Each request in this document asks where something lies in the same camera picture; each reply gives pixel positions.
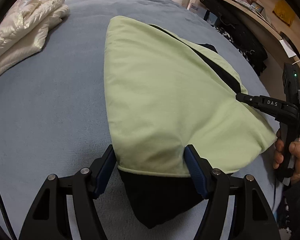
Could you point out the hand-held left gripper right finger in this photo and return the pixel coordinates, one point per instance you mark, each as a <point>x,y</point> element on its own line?
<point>193,170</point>

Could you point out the blue and white carton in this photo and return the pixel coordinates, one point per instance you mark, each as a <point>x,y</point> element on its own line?
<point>197,8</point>

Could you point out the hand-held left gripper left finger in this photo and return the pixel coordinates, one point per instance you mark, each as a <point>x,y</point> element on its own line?
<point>105,172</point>

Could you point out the white paper tag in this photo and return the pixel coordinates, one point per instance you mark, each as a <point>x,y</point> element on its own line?
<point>287,48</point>

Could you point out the black and white patterned cloth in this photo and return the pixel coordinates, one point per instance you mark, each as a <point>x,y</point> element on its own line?
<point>223,32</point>

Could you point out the black bag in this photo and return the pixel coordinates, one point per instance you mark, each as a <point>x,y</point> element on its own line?
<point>235,37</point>

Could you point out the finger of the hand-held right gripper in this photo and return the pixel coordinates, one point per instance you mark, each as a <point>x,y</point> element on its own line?
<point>248,99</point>

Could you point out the colourful small box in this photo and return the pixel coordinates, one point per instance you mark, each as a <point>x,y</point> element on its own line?
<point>256,7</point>

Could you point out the green and black hooded jacket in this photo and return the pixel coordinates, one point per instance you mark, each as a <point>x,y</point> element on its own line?
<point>165,92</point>

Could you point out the wooden shelf unit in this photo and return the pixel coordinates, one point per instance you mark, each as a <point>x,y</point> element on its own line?
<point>267,0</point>

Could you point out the bed with blue-grey sheet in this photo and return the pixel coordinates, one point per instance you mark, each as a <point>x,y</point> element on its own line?
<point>52,117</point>

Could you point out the cream folded puffy quilt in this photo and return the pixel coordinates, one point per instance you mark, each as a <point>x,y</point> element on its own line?
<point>22,35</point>

